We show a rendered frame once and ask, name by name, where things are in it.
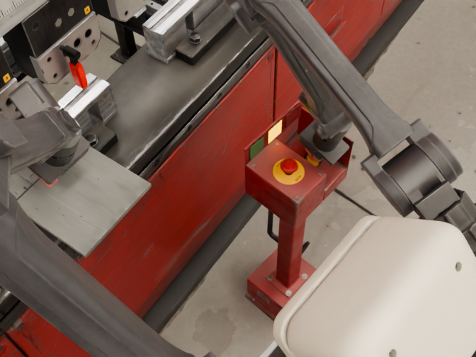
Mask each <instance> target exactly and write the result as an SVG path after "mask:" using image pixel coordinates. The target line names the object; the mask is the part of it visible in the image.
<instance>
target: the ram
mask: <svg viewBox="0 0 476 357"><path fill-rule="evenodd" d="M46 1H47V0H25V1H24V2H23V3H22V4H20V5H19V6H17V7H16V8H15V9H14V10H12V12H10V13H9V14H7V15H6V16H5V17H3V18H2V19H1V20H0V38H1V37H2V36H3V35H5V34H6V33H7V32H9V31H10V30H11V29H12V28H13V27H15V26H16V25H17V24H19V23H20V22H21V21H22V20H23V19H24V18H26V17H27V16H29V15H30V14H31V13H32V12H34V10H36V9H37V8H38V7H40V6H41V5H42V4H44V3H45V2H46Z"/></svg>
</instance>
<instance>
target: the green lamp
mask: <svg viewBox="0 0 476 357"><path fill-rule="evenodd" d="M263 148H264V137H262V138H261V139H260V140H259V141H258V142H257V143H256V144H254V145H253V146H252V147H251V148H250V158H251V159H252V158H253V157H255V156H256V155H257V154H258V153H259V152H260V151H261V150H262V149H263Z"/></svg>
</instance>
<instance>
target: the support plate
mask: <svg viewBox="0 0 476 357"><path fill-rule="evenodd" d="M57 179H58V182H57V183H56V184H54V185H53V186H52V187H48V186H47V185H46V184H45V183H43V182H42V181H41V180H40V179H39V180H38V181H37V182H36V183H35V184H34V185H33V186H32V187H31V188H30V189H29V190H28V191H27V192H26V193H25V194H24V195H23V196H22V197H21V198H19V199H18V200H17V201H18V203H19V205H20V206H21V207H22V209H23V210H24V212H25V213H26V214H27V216H28V217H29V218H30V219H31V220H32V221H33V222H35V223H36V224H38V225H40V226H41V227H42V228H43V229H45V230H47V231H48V232H49V233H50V234H52V235H54V236H55V237H56V238H58V239H59V240H61V241H62V242H64V243H65V244H66V245H68V246H69V247H71V248H73V249H74V250H75V251H77V252H78V253H80V254H81V255H82V256H84V257H85V258H86V257H87V256H88V255H89V254H90V253H91V252H92V251H93V250H94V249H95V248H96V247H97V246H98V245H99V243H100V242H101V241H102V240H103V239H104V238H105V237H106V236H107V234H108V233H109V232H110V231H111V230H112V229H113V228H114V227H115V226H116V225H117V224H118V223H119V222H120V221H121V220H122V218H123V217H124V216H125V215H126V214H127V213H128V212H129V211H130V209H131V208H132V207H133V206H134V205H135V204H136V203H137V202H138V200H139V199H140V198H141V197H142V196H143V195H144V194H145V193H146V192H147V191H148V190H149V189H150V188H151V187H152V185H151V183H149V182H148V181H146V180H144V179H143V178H141V177H139V176H138V175H136V174H134V173H132V172H131V171H130V170H128V169H126V168H125V167H123V166H121V165H119V164H118V163H117V162H115V161H113V160H112V159H110V158H108V157H107V156H105V155H104V154H101V153H100V152H99V151H97V150H95V149H94V148H92V147H90V146H89V150H88V152H87V153H86V154H85V155H84V156H83V157H82V158H81V159H80V160H79V161H78V162H77V163H76V164H74V165H73V166H72V167H71V168H70V169H69V170H68V171H67V172H66V173H65V174H64V175H62V176H61V175H60V176H59V177H58V178H57ZM31 184H33V183H31V182H30V181H29V180H27V179H26V178H24V177H22V176H21V175H20V174H18V173H14V174H12V175H10V185H9V191H10V192H11V193H12V194H13V195H15V197H16V199H17V198H18V197H19V196H20V195H21V194H22V193H23V192H24V191H25V189H24V188H23V187H24V186H25V187H26V188H28V187H29V186H30V185H31Z"/></svg>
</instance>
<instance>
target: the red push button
mask: <svg viewBox="0 0 476 357"><path fill-rule="evenodd" d="M280 168H281V170H282V171H283V172H284V173H285V174H286V175H292V174H293V173H294V172H295V171H297V169H298V163H297V162H296V161H295V160H294V159H291V158H287V159H284V160H283V161H282V162H281V163H280Z"/></svg>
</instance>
